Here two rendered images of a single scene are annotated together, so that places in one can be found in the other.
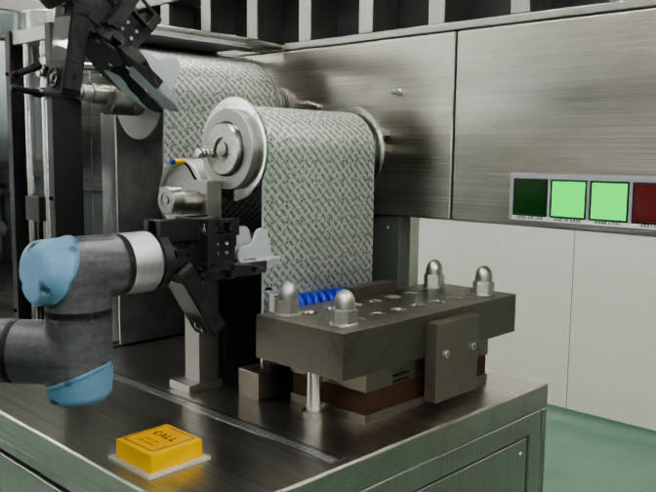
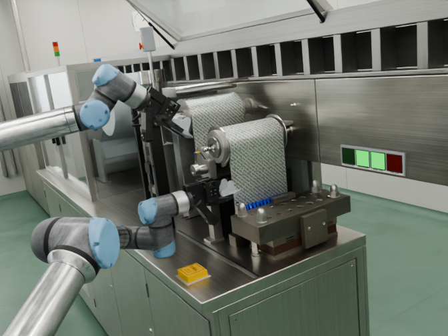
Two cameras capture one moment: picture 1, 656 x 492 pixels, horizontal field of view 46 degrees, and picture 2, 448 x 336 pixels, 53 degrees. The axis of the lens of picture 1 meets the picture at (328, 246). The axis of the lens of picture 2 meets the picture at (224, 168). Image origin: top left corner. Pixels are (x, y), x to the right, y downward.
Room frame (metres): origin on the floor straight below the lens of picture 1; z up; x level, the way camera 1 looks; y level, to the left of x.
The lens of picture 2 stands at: (-0.36, -0.29, 1.54)
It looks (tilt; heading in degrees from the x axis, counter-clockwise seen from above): 13 degrees down; 16
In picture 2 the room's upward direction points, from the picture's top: 7 degrees counter-clockwise
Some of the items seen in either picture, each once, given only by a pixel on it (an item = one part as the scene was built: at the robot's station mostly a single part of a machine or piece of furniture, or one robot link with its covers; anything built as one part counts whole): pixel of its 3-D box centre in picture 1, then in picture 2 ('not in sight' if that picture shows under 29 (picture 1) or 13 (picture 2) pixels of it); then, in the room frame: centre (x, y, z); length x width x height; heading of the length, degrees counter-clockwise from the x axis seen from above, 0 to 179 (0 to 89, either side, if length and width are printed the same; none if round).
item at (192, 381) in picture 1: (193, 285); (209, 201); (1.12, 0.19, 1.05); 0.06 x 0.05 x 0.31; 136
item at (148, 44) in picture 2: not in sight; (145, 39); (1.53, 0.52, 1.66); 0.07 x 0.07 x 0.10; 31
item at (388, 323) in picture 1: (395, 323); (292, 213); (1.12, -0.10, 1.00); 0.40 x 0.16 x 0.06; 136
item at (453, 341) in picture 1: (453, 356); (315, 228); (1.07, -0.18, 0.97); 0.10 x 0.03 x 0.11; 136
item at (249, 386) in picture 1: (318, 365); (265, 229); (1.18, 0.01, 0.92); 0.28 x 0.04 x 0.04; 136
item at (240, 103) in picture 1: (233, 148); (218, 146); (1.13, 0.14, 1.25); 0.15 x 0.01 x 0.15; 46
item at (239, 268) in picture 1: (236, 267); (221, 198); (1.03, 0.12, 1.09); 0.09 x 0.05 x 0.02; 135
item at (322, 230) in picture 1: (320, 242); (260, 179); (1.18, 0.01, 1.11); 0.23 x 0.01 x 0.18; 136
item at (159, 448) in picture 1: (159, 448); (192, 273); (0.85, 0.19, 0.91); 0.07 x 0.07 x 0.02; 46
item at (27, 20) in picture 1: (55, 29); (152, 76); (1.70, 0.59, 1.50); 0.14 x 0.14 x 0.06
